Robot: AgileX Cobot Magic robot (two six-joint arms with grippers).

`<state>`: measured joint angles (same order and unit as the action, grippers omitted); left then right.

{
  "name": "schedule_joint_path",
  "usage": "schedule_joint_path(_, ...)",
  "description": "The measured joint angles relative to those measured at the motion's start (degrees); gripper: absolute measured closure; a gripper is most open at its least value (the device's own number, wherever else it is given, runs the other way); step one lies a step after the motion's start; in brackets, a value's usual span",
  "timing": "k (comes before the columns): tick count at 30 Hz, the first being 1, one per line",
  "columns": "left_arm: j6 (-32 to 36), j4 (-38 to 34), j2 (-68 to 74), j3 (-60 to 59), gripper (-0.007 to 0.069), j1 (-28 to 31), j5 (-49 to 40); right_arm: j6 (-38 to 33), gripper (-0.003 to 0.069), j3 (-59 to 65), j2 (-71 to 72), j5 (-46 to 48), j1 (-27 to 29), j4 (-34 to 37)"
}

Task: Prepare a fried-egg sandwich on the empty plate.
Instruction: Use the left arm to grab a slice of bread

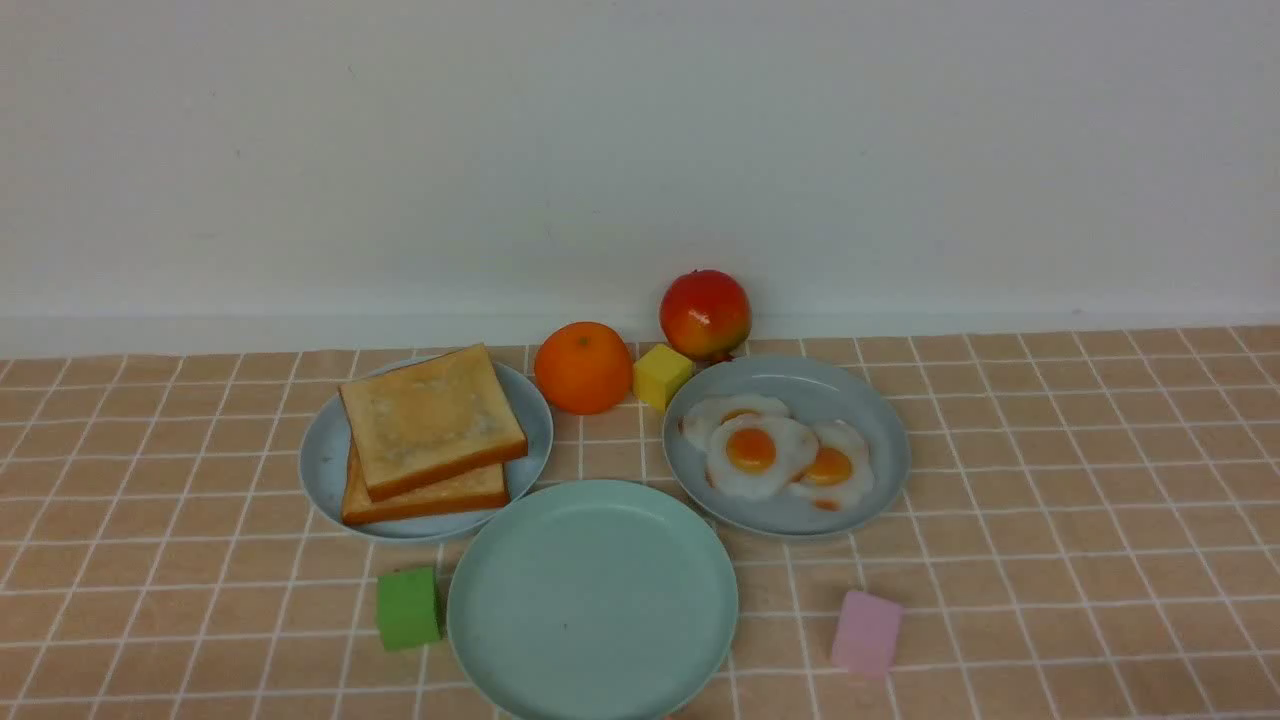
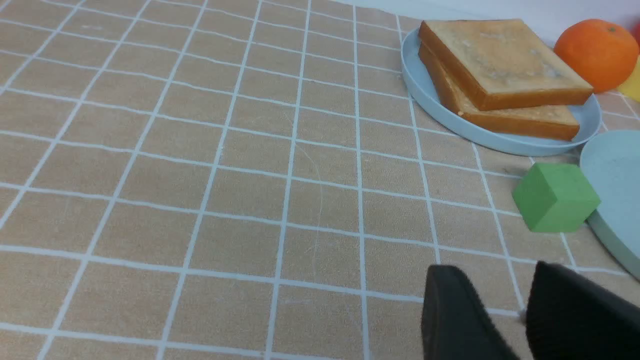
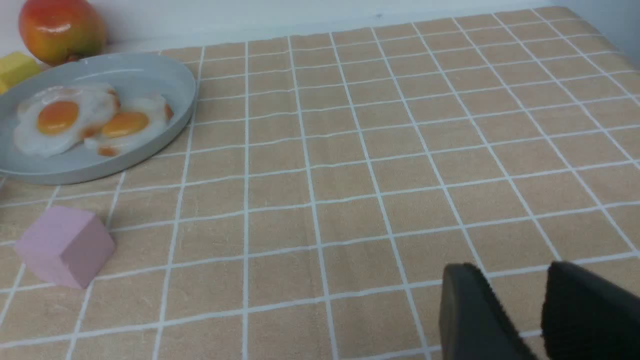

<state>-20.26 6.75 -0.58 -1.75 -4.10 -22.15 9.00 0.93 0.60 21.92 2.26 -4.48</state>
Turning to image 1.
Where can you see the fried egg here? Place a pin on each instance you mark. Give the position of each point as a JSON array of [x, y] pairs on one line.
[[708, 414], [840, 474], [753, 456]]

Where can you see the toast slice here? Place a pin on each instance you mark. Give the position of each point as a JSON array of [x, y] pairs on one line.
[[423, 423], [476, 490]]

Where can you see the yellow cube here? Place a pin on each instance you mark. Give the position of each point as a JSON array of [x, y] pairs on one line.
[[658, 376]]

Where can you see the orange fruit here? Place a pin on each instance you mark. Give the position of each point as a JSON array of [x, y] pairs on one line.
[[584, 368]]

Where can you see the red apple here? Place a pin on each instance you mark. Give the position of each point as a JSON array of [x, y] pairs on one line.
[[705, 315]]

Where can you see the grey-blue egg plate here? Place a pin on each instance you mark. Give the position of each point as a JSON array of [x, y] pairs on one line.
[[814, 392]]

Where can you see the teal empty centre plate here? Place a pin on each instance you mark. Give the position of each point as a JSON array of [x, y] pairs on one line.
[[597, 599]]

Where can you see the light blue bread plate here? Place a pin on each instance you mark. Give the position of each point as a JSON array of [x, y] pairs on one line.
[[322, 465]]

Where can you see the green cube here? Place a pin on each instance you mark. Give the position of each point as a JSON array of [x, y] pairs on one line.
[[408, 609]]

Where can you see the pink cube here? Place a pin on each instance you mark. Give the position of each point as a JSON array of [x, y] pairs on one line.
[[866, 635]]

